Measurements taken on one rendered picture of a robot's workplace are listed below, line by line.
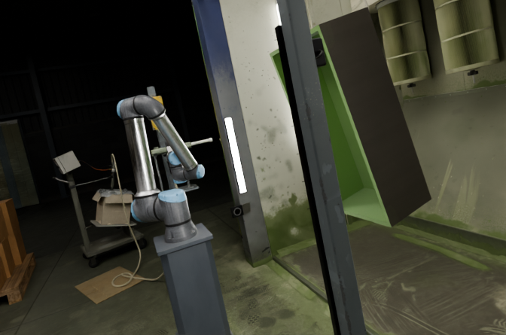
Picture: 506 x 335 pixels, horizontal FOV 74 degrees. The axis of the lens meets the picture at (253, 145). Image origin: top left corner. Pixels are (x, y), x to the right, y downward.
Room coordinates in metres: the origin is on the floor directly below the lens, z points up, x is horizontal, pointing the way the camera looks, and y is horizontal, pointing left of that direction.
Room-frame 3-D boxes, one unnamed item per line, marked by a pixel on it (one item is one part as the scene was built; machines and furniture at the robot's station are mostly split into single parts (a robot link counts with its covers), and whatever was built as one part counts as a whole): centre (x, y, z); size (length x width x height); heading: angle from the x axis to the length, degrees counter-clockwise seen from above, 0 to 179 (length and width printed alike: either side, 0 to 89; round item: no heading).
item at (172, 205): (1.91, 0.52, 0.83); 0.17 x 0.15 x 0.18; 67
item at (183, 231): (1.91, 0.51, 0.69); 0.19 x 0.19 x 0.10
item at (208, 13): (2.83, 0.15, 1.14); 0.18 x 0.18 x 2.29; 20
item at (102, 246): (3.82, 1.87, 0.64); 0.73 x 0.50 x 1.27; 124
